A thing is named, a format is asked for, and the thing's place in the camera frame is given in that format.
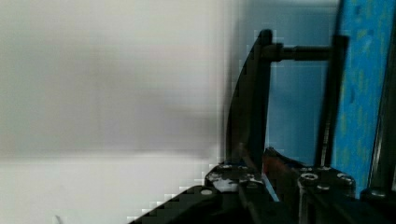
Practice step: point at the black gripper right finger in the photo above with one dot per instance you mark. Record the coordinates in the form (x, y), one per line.
(290, 178)

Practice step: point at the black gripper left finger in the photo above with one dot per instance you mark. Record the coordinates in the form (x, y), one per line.
(238, 169)

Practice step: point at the blue glass oven door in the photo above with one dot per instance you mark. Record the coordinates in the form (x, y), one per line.
(296, 90)

